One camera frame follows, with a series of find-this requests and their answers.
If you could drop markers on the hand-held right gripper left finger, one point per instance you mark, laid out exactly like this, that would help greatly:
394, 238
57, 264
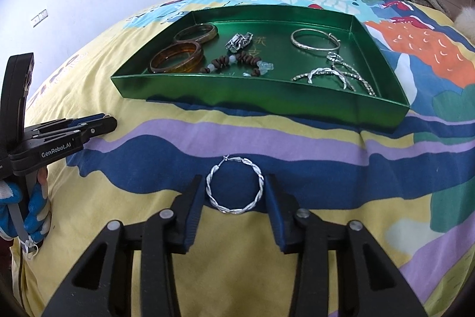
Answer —
195, 213

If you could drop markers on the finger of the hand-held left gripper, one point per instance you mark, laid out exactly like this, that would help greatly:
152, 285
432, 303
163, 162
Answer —
100, 127
55, 125

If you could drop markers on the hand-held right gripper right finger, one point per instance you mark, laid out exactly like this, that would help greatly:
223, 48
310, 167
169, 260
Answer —
274, 216

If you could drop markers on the twisted silver hoop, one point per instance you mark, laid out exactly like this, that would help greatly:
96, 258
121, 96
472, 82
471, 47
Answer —
233, 210
319, 71

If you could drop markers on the green tray box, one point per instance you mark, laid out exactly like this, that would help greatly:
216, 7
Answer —
259, 98

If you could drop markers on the dark brown translucent bangle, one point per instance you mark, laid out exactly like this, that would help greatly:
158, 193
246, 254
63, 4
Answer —
212, 33

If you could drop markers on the silver wristwatch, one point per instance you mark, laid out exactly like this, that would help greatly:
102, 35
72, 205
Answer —
237, 42

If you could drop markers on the thin metal bangle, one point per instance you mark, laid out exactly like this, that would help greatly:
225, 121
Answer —
311, 49

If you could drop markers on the person's left hand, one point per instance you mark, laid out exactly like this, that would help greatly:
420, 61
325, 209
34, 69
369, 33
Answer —
37, 198

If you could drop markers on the yellow printed bedsheet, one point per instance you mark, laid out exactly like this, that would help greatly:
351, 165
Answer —
334, 168

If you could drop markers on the amber translucent bangle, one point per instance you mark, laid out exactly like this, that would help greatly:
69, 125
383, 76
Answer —
174, 66

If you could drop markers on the white fur trim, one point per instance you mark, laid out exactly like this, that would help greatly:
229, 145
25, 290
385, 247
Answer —
467, 20

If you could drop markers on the white wall socket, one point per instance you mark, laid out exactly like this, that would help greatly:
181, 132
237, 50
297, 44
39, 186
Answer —
39, 18

